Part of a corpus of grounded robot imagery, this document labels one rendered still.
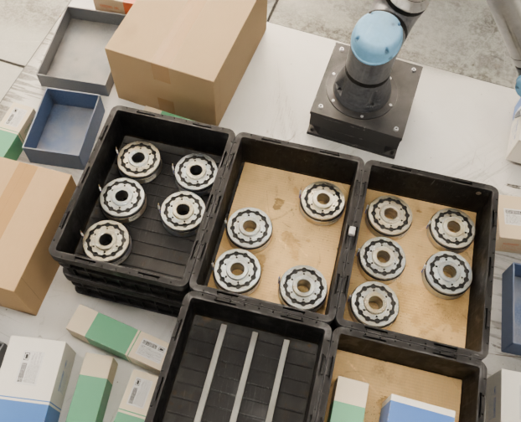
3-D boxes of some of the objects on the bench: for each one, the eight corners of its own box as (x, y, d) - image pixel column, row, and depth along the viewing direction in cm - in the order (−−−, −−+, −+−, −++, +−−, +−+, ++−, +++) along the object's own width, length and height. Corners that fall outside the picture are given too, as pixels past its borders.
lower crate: (129, 157, 164) (121, 131, 153) (237, 181, 161) (237, 156, 151) (73, 294, 145) (59, 275, 135) (194, 324, 143) (190, 306, 132)
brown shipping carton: (7, 187, 159) (-16, 152, 144) (86, 207, 156) (71, 174, 142) (-50, 291, 145) (-82, 265, 131) (36, 316, 142) (13, 291, 128)
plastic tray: (109, 96, 173) (105, 84, 169) (40, 85, 174) (35, 74, 170) (134, 28, 186) (131, 15, 181) (70, 18, 187) (66, 5, 183)
